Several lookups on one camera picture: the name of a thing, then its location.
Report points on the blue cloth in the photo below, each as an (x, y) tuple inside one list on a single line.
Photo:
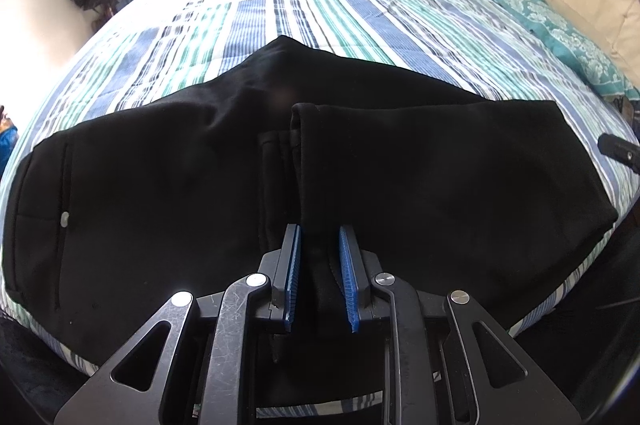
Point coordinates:
[(6, 150)]

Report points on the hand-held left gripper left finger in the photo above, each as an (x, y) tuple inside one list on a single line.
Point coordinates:
[(292, 275)]

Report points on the large teal floral pillow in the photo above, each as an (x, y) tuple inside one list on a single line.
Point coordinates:
[(560, 35)]

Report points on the person's dark clothing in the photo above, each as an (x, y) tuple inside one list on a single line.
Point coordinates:
[(575, 305)]

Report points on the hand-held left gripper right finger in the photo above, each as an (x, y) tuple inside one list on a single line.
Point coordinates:
[(348, 280)]

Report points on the black pants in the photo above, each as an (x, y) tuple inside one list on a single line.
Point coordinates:
[(150, 185)]

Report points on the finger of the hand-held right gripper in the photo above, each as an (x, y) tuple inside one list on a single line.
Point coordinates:
[(620, 151)]

